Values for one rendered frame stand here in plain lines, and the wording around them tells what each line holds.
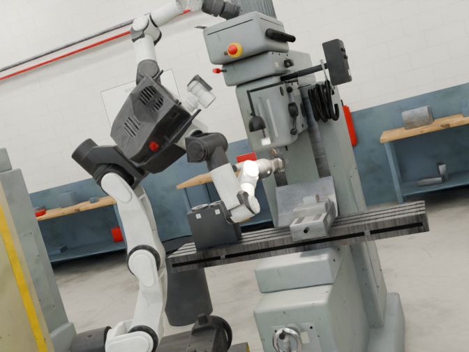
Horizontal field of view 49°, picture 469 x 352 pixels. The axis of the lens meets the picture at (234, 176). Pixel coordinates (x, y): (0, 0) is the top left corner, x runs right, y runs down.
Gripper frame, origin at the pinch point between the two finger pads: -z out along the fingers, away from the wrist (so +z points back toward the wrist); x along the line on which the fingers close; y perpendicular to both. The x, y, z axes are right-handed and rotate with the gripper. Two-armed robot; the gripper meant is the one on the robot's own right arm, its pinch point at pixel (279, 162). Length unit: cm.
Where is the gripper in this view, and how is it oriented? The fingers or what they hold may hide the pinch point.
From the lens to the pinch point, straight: 242.0
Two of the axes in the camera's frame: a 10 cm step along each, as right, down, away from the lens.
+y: 2.5, 9.6, 1.0
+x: -6.9, 1.1, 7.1
